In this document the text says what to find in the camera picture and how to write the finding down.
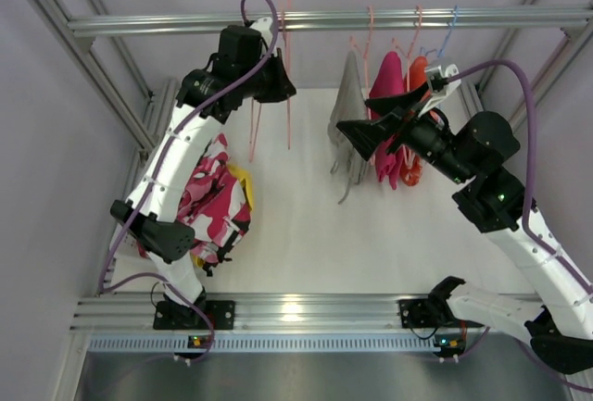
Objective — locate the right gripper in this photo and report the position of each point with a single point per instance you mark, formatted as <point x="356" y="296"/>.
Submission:
<point x="403" y="124"/>

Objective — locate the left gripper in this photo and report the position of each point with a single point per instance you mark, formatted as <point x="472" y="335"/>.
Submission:
<point x="271" y="79"/>

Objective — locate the pink wire hanger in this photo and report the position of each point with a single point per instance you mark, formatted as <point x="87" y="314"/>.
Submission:
<point x="255" y="115"/>

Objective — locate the yellow trousers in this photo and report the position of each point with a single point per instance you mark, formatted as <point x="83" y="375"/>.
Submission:
<point x="221" y="217"/>

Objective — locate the pink patterned trousers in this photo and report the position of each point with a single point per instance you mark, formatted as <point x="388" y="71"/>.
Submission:
<point x="215" y="156"/>

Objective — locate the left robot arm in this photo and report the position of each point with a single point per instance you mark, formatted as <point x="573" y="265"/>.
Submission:
<point x="206" y="99"/>

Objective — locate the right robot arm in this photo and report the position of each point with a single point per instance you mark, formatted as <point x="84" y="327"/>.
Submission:
<point x="558" y="328"/>

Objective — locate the grey trousers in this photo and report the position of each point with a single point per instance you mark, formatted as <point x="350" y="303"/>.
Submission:
<point x="349" y="105"/>

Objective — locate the magenta trousers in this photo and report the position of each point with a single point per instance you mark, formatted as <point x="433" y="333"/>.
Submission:
<point x="388" y="82"/>

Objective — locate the orange trousers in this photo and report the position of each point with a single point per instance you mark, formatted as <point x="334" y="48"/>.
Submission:
<point x="412" y="168"/>

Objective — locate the white plastic basket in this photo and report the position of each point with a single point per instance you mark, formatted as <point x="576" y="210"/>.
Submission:
<point x="127" y="250"/>

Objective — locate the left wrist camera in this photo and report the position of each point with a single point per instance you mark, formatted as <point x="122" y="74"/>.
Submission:
<point x="265" y="27"/>

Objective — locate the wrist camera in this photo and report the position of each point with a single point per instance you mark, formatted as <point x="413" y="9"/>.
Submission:
<point x="265" y="27"/>
<point x="438" y="76"/>

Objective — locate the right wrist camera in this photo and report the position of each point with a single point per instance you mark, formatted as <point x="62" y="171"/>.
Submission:
<point x="438" y="76"/>

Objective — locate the blue wire hanger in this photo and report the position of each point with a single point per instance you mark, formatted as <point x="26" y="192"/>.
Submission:
<point x="440" y="51"/>

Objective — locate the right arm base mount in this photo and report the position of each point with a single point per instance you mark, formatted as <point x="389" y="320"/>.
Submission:
<point x="417" y="313"/>

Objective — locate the aluminium hanging rail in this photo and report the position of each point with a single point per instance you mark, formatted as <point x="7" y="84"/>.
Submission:
<point x="431" y="19"/>

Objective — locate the right aluminium frame post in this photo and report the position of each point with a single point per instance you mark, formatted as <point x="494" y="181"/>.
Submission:
<point x="545" y="54"/>

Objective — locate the aluminium frame post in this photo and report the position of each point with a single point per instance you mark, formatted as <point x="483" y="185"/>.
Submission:
<point x="56" y="17"/>
<point x="545" y="54"/>

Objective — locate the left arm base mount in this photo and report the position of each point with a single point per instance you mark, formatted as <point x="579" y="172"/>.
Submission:
<point x="170" y="316"/>

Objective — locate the left aluminium frame post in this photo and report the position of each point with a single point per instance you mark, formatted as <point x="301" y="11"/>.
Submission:
<point x="56" y="17"/>

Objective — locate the aluminium front rail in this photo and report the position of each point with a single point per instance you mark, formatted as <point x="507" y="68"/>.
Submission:
<point x="253" y="313"/>

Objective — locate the slotted cable duct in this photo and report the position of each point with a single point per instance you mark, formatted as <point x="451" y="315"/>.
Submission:
<point x="261" y="343"/>

